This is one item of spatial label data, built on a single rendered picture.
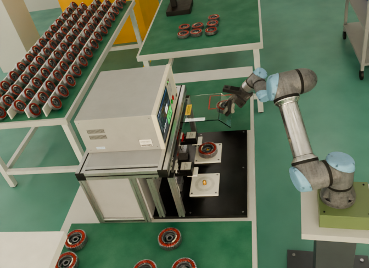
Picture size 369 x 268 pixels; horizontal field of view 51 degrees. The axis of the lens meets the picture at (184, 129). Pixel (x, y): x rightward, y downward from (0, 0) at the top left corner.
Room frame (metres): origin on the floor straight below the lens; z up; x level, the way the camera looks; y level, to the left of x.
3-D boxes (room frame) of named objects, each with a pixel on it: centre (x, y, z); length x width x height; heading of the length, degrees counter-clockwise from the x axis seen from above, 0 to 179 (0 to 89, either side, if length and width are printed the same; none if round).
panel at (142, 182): (1.61, 0.17, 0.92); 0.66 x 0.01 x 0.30; 165
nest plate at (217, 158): (1.66, -0.10, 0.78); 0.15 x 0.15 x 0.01; 75
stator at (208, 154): (1.66, -0.10, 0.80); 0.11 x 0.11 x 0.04
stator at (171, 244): (1.14, 0.19, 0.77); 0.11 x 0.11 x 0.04
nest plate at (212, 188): (1.42, -0.04, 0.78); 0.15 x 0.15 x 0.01; 75
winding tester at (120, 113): (1.64, 0.24, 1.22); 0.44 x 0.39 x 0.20; 165
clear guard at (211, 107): (1.71, -0.11, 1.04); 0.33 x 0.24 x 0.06; 75
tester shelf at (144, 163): (1.62, 0.24, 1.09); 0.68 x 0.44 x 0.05; 165
